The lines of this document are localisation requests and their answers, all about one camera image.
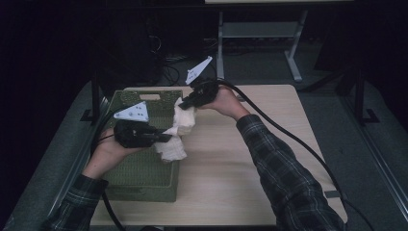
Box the black metal stand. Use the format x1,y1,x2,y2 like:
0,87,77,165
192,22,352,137
352,68,380,126
80,71,104,126

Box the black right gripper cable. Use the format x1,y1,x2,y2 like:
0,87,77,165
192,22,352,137
217,79,374,231

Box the person's left hand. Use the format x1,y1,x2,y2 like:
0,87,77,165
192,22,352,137
81,128,145,180

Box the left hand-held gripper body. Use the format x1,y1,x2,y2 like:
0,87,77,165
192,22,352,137
114,100,161,149

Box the stained white cloth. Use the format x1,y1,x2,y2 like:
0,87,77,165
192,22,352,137
153,96,197,163

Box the grey metal table frame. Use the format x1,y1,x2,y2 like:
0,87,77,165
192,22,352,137
216,9,309,84

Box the green woven basket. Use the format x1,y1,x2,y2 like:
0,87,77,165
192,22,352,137
102,90,184,203

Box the person's right hand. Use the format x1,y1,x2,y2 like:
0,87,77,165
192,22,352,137
198,86,251,122

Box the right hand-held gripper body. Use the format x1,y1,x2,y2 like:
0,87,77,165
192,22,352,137
185,56,220,109

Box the black floor cables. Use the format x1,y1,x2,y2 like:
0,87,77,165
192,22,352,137
147,35,219,87

